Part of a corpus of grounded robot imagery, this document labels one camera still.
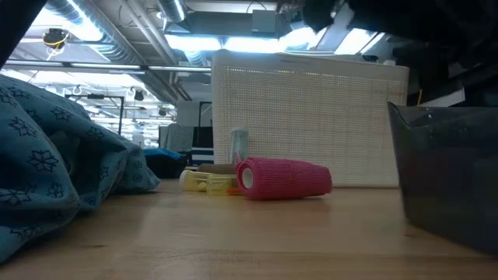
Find small clear bottle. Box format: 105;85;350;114
230;127;250;165

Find pink scraper tool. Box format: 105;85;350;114
235;156;333;201

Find yellow translucent pill vial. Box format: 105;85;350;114
178;170;239;197

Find blue snowflake patterned cloth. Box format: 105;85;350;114
0;73;161;265

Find white perforated plastic basket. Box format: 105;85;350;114
211;49;410;188

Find dark translucent plastic bin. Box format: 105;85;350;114
387;101;498;257

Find tan bandage roll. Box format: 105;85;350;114
197;163;237;175

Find grey fabric panel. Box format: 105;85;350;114
159;124;195;152

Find grey ceiling box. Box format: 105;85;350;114
251;9;278;34

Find black metal stand frame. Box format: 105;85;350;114
64;94;125;136

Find silver round duct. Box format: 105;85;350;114
157;0;188;23

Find silver ribbed ventilation duct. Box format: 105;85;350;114
46;0;141;65

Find yellow black cord reel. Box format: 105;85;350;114
41;27;71;50

